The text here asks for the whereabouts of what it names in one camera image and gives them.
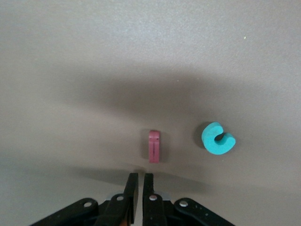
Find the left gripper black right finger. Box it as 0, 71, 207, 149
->
142, 173, 168, 226

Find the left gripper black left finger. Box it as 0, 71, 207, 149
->
95, 173, 140, 226

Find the maroon foam letter l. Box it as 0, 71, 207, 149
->
149, 130, 161, 163

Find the teal foam letter c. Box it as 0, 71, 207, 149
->
201, 121, 237, 156

